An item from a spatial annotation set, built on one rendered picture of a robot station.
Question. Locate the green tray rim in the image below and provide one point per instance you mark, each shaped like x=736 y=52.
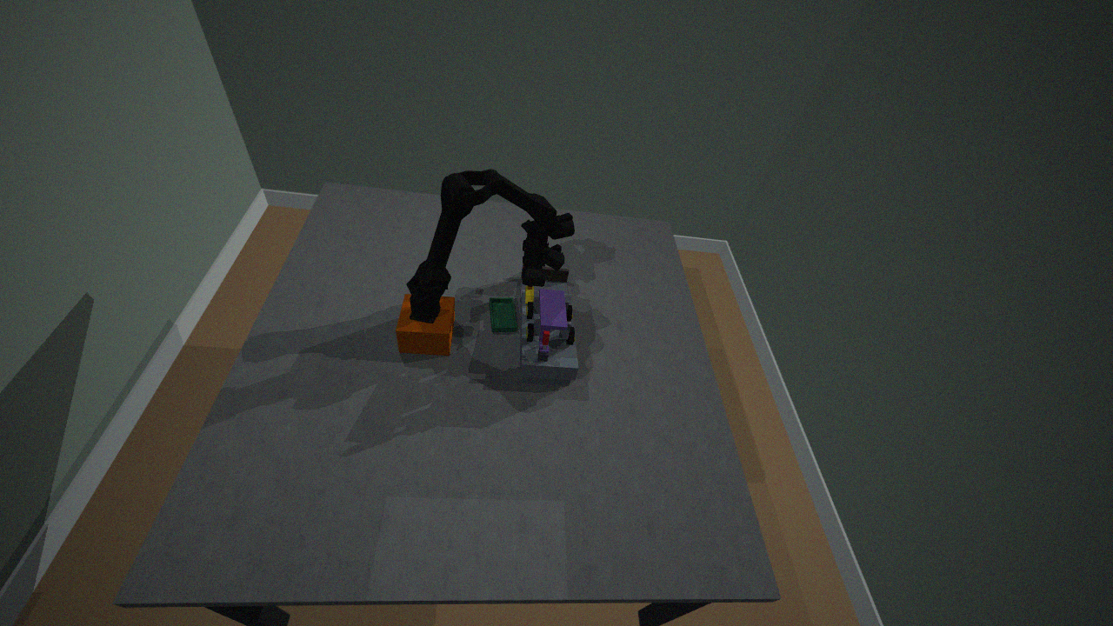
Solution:
x=503 y=329

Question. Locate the grey ramp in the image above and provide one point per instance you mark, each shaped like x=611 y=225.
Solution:
x=560 y=365

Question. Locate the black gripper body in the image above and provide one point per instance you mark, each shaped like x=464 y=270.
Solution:
x=534 y=275

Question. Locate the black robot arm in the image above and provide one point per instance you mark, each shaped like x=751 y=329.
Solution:
x=458 y=199

